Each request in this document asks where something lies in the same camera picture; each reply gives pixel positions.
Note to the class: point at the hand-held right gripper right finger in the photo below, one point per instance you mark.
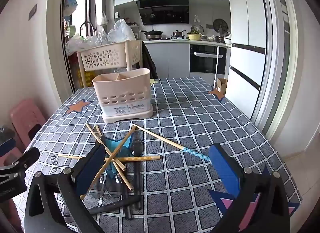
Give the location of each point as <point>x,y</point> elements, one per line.
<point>222,168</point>

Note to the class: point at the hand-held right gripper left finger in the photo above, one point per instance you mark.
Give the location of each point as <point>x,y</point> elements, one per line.
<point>92,170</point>

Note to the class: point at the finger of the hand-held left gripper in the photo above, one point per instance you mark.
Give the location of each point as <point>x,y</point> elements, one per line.
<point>6,147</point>
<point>25,159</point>

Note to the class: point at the blue dotted wooden chopstick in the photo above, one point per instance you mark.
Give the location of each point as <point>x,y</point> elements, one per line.
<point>160,138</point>

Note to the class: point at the beige plastic utensil holder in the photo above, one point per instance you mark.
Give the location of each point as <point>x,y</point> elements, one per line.
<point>122,97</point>

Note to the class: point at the pink plastic stool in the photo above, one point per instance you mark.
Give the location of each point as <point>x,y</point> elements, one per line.
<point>25,115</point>

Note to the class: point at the blue checked star tablecloth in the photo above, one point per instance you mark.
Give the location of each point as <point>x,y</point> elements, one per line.
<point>190,112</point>

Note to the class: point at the small cardboard box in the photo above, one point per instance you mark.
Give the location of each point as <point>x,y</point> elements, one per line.
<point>221,85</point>

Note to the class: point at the black built-in oven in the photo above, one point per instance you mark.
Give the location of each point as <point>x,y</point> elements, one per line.
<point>207,59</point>

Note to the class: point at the beige flower-hole basket cart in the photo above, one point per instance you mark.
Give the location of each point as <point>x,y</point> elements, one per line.
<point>107,55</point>

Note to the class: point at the grey lower cabinet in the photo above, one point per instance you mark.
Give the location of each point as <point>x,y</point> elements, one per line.
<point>167,59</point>

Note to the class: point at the black hanging jacket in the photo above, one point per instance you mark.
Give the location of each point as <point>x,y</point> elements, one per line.
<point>150,60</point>

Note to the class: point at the white rice cooker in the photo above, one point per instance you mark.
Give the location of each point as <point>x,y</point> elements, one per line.
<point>227,38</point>

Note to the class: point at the clear plastic bag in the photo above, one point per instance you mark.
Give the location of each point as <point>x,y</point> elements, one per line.
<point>97,38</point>

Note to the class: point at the yellow bowl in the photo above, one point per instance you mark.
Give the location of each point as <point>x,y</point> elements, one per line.
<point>194,37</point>

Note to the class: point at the white refrigerator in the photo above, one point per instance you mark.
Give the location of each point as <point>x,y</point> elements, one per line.
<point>246,35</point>

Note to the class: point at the dark cooking pot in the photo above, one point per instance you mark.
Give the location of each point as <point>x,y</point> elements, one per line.
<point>178,34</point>

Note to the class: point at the round glass pot lid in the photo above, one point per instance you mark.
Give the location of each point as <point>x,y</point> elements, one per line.
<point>197,29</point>

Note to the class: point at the black curved faucet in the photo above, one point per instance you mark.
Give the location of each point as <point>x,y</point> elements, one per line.
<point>87,23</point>

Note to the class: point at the black wok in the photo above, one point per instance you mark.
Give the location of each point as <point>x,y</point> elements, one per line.
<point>152,33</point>

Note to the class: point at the hanging white plastic bag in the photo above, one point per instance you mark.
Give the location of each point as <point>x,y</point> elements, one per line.
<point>102,19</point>

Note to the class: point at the hanging blue bag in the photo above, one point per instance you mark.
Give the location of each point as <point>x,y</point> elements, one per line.
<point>70,1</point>

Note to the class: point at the black range hood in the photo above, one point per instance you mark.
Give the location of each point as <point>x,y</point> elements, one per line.
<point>163,11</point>

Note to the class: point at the white sliding door frame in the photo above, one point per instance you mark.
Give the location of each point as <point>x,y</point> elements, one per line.
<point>280,47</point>

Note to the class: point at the dark wall switch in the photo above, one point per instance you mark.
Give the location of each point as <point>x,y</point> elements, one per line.
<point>32,11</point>

